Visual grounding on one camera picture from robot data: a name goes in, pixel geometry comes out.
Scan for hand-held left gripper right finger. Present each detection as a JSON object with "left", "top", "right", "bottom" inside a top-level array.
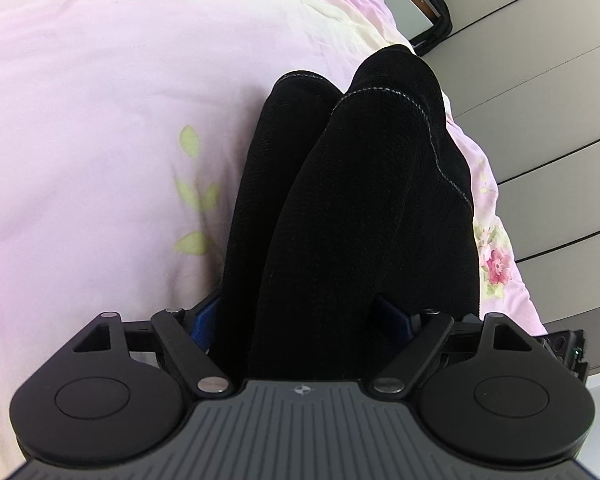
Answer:
[{"left": 371, "top": 294, "right": 535, "bottom": 394}]

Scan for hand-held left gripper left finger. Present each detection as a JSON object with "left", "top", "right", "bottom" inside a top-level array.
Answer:
[{"left": 72, "top": 294, "right": 231, "bottom": 395}]

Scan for black pants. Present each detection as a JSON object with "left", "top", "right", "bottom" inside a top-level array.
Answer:
[{"left": 220, "top": 44, "right": 481, "bottom": 383}]

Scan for pink floral blanket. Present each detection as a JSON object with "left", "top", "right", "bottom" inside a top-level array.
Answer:
[{"left": 0, "top": 0, "right": 548, "bottom": 463}]

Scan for grey wardrobe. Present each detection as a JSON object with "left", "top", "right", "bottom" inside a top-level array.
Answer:
[{"left": 410, "top": 0, "right": 600, "bottom": 376}]

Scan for black bag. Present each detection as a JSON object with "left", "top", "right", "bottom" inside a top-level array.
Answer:
[{"left": 407, "top": 0, "right": 454, "bottom": 57}]

